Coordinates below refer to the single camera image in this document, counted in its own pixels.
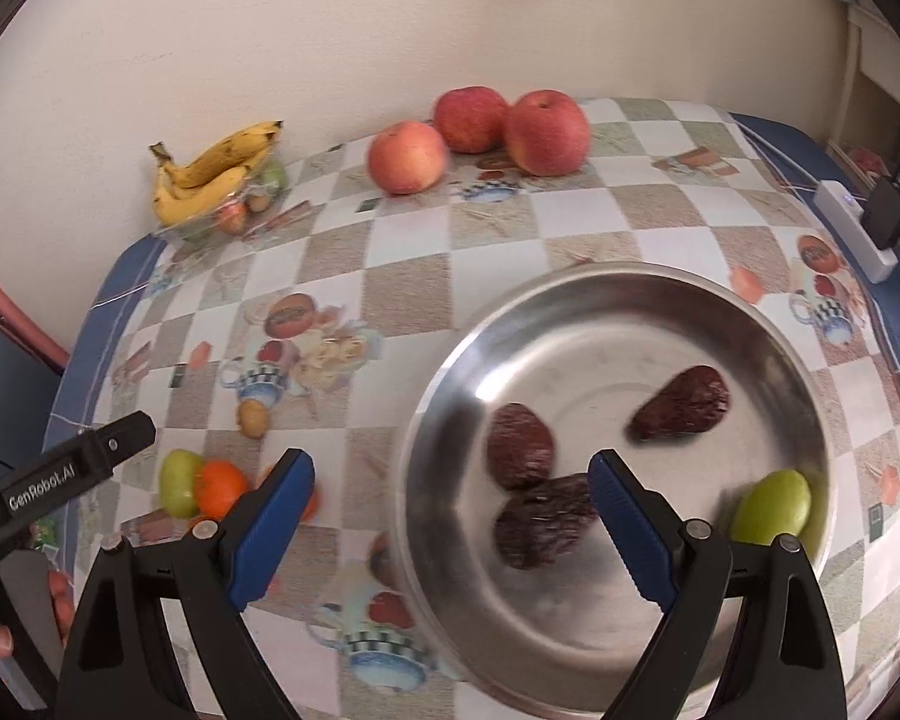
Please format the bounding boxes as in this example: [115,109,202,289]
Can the large red apple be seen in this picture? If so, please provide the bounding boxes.
[504,89,590,177]

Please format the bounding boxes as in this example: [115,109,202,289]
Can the banana bunch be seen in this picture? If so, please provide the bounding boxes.
[149,121,283,227]

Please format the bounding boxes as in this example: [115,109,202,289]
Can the brown longan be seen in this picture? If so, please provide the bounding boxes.
[237,398,269,440]

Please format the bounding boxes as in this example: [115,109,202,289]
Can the green jujube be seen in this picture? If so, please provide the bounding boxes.
[730,468,813,546]
[159,449,205,520]

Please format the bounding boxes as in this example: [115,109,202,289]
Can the pale red apple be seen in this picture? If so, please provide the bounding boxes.
[365,121,448,195]

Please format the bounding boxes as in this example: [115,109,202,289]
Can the dark dried date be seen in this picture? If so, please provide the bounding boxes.
[493,473,598,571]
[628,366,731,440]
[486,403,556,491]

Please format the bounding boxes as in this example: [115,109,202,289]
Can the black power adapter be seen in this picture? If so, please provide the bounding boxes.
[860,177,900,250]

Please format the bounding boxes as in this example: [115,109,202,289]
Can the patterned plastic tablecloth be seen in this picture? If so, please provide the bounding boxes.
[48,99,900,718]

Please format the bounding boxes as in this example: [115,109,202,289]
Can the clear plastic fruit tray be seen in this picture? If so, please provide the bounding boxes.
[154,154,289,245]

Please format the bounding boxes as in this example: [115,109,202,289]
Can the steel round basin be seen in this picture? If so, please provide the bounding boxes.
[390,263,847,718]

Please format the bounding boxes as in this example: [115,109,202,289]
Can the orange tangerine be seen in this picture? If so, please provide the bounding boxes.
[193,460,250,520]
[258,463,322,523]

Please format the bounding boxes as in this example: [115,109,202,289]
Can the dark red apple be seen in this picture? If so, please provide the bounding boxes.
[432,86,510,154]

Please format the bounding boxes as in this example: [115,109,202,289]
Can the white power strip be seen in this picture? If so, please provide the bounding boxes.
[813,181,898,284]

